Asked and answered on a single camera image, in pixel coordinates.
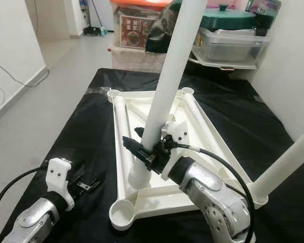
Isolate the white plastic table leg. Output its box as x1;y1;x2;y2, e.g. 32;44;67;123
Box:
181;90;254;188
112;93;135;195
248;139;304;206
128;0;208;190

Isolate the white plastic table top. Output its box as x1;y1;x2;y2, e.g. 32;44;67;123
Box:
107;87;269;232

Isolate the black tablecloth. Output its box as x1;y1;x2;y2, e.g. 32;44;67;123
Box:
0;68;304;243

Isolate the black bag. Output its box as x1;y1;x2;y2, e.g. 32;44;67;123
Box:
146;0;173;54

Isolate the black floor mop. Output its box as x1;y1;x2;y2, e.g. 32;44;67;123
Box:
82;25;107;37

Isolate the clear plastic storage box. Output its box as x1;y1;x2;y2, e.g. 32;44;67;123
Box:
193;28;270;66

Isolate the white refrigerator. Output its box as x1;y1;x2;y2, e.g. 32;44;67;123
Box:
89;0;115;28

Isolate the green pot lid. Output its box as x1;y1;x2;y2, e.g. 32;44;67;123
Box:
200;4;259;31

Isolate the dark printed carton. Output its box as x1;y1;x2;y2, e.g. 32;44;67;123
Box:
246;0;282;28

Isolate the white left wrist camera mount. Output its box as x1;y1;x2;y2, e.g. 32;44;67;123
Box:
47;158;75;211

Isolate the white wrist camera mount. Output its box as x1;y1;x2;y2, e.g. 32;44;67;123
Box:
47;158;75;211
161;120;191;180

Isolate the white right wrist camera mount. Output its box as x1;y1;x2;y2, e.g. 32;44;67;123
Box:
161;120;191;180

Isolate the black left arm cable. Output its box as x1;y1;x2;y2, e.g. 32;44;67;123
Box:
0;167;51;238

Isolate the black wall cable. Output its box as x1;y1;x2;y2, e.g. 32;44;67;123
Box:
0;53;50;89

